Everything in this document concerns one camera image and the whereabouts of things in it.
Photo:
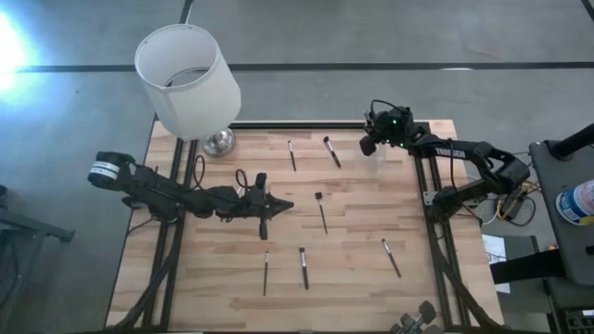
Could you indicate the blue white wipes tub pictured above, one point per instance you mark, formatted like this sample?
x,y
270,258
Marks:
x,y
577,204

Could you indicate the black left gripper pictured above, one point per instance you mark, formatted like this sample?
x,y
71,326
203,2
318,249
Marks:
x,y
236,204

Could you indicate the medium dark-bristle makeup brush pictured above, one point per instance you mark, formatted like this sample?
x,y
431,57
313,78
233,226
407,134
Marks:
x,y
292,160

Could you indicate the white paper sheet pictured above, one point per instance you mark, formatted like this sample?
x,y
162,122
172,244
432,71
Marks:
x,y
494,250

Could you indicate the dark grey utility cart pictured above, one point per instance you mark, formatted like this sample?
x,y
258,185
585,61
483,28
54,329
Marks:
x,y
557,185

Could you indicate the grey dumbbell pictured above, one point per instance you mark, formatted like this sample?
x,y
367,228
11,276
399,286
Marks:
x,y
427,310

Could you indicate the clear acrylic organizer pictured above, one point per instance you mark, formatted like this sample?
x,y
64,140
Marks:
x,y
381,162

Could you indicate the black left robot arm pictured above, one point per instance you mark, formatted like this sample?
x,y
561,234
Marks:
x,y
158,190

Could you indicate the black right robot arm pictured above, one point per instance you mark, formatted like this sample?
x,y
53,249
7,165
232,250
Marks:
x,y
464,152

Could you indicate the large powder makeup brush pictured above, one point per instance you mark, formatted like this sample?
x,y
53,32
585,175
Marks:
x,y
333,155

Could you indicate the white shade silver lamp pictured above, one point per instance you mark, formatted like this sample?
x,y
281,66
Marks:
x,y
195,102

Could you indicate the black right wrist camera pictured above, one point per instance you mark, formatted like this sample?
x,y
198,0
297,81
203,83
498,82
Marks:
x,y
387,116

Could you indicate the thin black makeup brush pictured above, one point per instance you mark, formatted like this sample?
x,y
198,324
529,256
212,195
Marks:
x,y
393,262
266,276

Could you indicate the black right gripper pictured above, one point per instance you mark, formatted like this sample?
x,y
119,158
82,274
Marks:
x,y
399,139

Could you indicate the black metal stand leg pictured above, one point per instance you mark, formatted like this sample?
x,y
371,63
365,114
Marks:
x,y
46,230

